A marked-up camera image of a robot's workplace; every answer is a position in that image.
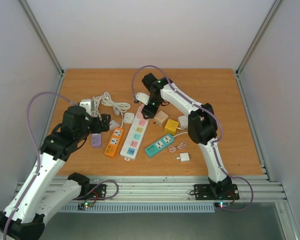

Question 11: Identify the beige cube socket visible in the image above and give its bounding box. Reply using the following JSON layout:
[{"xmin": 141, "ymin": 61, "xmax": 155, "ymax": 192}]
[{"xmin": 153, "ymin": 110, "xmax": 169, "ymax": 127}]

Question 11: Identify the yellow cube socket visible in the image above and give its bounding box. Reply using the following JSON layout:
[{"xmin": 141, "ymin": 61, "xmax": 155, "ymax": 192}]
[{"xmin": 164, "ymin": 118, "xmax": 181, "ymax": 136}]

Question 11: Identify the pink cube socket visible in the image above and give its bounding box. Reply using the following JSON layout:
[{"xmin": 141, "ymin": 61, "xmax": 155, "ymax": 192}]
[{"xmin": 135, "ymin": 104, "xmax": 145, "ymax": 120}]

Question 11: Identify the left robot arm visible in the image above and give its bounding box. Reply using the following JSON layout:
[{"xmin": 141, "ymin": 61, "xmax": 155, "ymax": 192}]
[{"xmin": 0, "ymin": 105, "xmax": 111, "ymax": 240}]

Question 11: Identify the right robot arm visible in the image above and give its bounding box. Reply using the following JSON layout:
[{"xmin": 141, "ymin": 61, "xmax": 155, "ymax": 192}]
[{"xmin": 141, "ymin": 73, "xmax": 232, "ymax": 199}]

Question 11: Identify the small white USB charger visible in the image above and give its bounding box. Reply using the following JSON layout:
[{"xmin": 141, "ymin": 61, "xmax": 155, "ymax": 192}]
[{"xmin": 109, "ymin": 120, "xmax": 120, "ymax": 131}]

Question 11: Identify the white flat adapter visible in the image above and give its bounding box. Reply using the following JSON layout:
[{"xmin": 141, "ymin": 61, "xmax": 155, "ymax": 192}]
[{"xmin": 123, "ymin": 112, "xmax": 135, "ymax": 124}]

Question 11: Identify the purple power strip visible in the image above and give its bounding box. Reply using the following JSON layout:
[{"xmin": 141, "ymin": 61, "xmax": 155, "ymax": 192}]
[{"xmin": 91, "ymin": 133, "xmax": 103, "ymax": 149}]

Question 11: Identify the orange power strip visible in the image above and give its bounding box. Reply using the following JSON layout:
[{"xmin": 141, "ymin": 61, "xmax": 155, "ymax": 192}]
[{"xmin": 104, "ymin": 127, "xmax": 124, "ymax": 158}]

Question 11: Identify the teal power strip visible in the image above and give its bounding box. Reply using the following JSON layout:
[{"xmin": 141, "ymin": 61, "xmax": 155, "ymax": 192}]
[{"xmin": 145, "ymin": 133, "xmax": 175, "ymax": 158}]

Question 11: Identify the white cube socket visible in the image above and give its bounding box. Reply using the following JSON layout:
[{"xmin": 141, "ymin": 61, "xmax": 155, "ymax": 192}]
[{"xmin": 178, "ymin": 115, "xmax": 188, "ymax": 130}]

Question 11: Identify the long white power strip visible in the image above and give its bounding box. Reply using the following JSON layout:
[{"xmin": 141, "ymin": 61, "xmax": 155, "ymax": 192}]
[{"xmin": 120, "ymin": 116, "xmax": 149, "ymax": 161}]

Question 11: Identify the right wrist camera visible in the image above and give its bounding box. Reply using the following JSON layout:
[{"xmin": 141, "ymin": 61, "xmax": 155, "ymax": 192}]
[{"xmin": 134, "ymin": 92, "xmax": 150, "ymax": 105}]

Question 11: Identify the white cable of orange strip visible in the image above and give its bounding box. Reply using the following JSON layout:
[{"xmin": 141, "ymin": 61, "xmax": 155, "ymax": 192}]
[{"xmin": 99, "ymin": 91, "xmax": 132, "ymax": 128}]

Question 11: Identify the white cable of purple strip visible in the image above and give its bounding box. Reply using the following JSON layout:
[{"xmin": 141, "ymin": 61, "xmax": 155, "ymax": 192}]
[{"xmin": 89, "ymin": 94, "xmax": 103, "ymax": 120}]

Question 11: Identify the white charger with pink cable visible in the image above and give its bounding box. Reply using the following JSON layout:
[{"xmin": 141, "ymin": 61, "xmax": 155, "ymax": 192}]
[{"xmin": 168, "ymin": 141, "xmax": 190, "ymax": 163}]

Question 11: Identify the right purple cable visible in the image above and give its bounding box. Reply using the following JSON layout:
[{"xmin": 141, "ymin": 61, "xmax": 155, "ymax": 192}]
[{"xmin": 131, "ymin": 65, "xmax": 255, "ymax": 212}]

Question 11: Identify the aluminium rail frame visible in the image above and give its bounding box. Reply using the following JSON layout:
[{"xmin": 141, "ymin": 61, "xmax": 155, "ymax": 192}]
[{"xmin": 14, "ymin": 174, "xmax": 288, "ymax": 204}]

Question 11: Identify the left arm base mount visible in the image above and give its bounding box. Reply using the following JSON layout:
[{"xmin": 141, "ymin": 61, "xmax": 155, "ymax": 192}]
[{"xmin": 85, "ymin": 184, "xmax": 107, "ymax": 200}]

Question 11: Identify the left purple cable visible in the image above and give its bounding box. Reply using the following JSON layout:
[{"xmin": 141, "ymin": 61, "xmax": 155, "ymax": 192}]
[{"xmin": 2, "ymin": 91, "xmax": 81, "ymax": 240}]

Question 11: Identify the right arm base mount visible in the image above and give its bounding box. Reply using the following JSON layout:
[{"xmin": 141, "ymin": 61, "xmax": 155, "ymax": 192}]
[{"xmin": 190, "ymin": 184, "xmax": 240, "ymax": 201}]

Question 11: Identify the grey slotted cable duct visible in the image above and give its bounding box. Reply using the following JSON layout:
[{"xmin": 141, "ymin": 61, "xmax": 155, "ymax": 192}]
[{"xmin": 60, "ymin": 202, "xmax": 215, "ymax": 214}]

